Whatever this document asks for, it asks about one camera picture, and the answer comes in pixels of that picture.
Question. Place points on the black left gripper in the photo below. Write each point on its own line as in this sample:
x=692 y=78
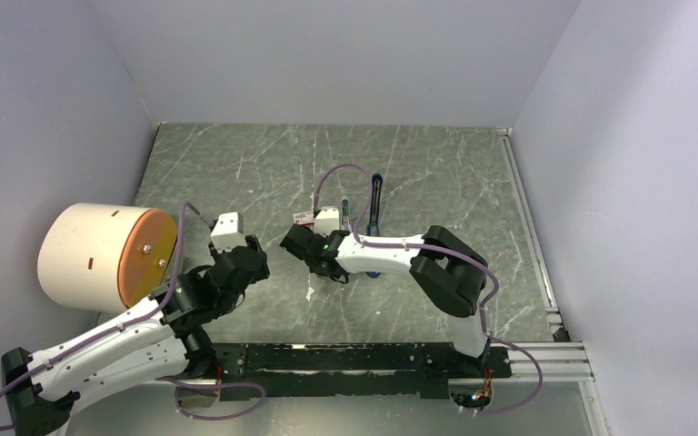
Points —
x=264 y=270

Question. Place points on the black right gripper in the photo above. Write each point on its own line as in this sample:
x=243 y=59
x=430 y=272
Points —
x=311 y=269

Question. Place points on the white red staple box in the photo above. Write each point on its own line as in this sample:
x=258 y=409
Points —
x=304 y=218

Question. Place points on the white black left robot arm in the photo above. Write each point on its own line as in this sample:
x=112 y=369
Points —
x=163 y=335

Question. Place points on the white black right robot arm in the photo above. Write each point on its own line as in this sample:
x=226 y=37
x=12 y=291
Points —
x=450 y=273

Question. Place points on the small white stapler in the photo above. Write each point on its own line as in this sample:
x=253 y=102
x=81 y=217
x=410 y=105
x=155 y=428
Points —
x=346 y=216

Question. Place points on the white orange cylinder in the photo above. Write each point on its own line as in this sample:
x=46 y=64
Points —
x=105 y=258

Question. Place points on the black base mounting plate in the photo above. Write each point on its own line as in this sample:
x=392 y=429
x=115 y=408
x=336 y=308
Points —
x=426 y=369

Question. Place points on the aluminium rail frame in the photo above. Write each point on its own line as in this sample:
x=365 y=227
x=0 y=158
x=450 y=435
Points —
x=455 y=177

